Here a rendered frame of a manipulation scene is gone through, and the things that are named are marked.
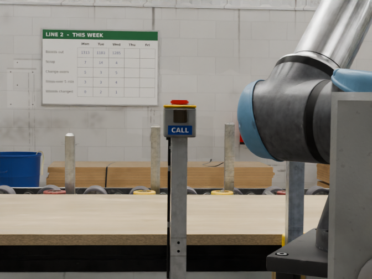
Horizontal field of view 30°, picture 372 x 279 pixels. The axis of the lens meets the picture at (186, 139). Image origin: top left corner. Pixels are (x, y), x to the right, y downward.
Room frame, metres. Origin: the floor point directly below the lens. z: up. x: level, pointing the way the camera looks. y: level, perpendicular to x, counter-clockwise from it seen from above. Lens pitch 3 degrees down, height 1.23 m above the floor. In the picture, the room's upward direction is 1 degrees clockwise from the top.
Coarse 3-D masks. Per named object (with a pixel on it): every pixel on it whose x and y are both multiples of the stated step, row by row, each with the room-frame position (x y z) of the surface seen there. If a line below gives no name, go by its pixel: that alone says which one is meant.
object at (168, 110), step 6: (168, 108) 1.49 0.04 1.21; (186, 108) 1.50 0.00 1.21; (192, 108) 1.50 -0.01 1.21; (168, 114) 1.49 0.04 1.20; (192, 114) 1.50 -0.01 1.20; (168, 120) 1.49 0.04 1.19; (192, 120) 1.50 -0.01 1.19; (192, 126) 1.50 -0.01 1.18; (192, 132) 1.50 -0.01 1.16; (168, 138) 1.52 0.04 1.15
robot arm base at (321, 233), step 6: (324, 210) 0.89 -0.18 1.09; (324, 216) 0.89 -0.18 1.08; (324, 222) 0.89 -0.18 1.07; (318, 228) 0.89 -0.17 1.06; (324, 228) 0.89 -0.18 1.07; (318, 234) 0.89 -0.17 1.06; (324, 234) 0.87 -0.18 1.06; (318, 240) 0.89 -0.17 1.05; (324, 240) 0.87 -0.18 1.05; (318, 246) 0.89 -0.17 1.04; (324, 246) 0.87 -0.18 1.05
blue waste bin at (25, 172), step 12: (0, 156) 6.73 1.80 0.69; (12, 156) 6.73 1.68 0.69; (24, 156) 6.77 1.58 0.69; (36, 156) 6.88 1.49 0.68; (0, 168) 6.75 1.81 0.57; (12, 168) 6.74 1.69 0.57; (24, 168) 6.79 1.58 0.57; (36, 168) 6.91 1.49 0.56; (0, 180) 6.76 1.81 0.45; (12, 180) 6.75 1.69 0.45; (24, 180) 6.80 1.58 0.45; (36, 180) 6.92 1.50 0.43
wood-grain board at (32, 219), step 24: (0, 216) 1.94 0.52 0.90; (24, 216) 1.94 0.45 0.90; (48, 216) 1.95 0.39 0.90; (72, 216) 1.95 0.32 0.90; (96, 216) 1.95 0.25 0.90; (120, 216) 1.96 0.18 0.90; (144, 216) 1.96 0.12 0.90; (192, 216) 1.97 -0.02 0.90; (216, 216) 1.98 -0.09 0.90; (240, 216) 1.98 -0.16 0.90; (264, 216) 1.98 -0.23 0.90; (312, 216) 1.99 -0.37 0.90; (0, 240) 1.68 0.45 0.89; (24, 240) 1.68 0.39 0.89; (48, 240) 1.69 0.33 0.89; (72, 240) 1.69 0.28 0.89; (96, 240) 1.69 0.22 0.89; (120, 240) 1.70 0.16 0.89; (144, 240) 1.70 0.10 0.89; (192, 240) 1.71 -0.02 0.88; (216, 240) 1.71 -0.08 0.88; (240, 240) 1.71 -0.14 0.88; (264, 240) 1.72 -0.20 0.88
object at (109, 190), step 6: (18, 192) 3.09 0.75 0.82; (36, 192) 3.09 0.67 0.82; (78, 192) 3.10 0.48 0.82; (108, 192) 3.11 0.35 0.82; (114, 192) 3.11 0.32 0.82; (126, 192) 3.11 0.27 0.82; (198, 192) 3.13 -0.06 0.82; (210, 192) 3.14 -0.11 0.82; (246, 192) 3.14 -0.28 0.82; (258, 192) 3.15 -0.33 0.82
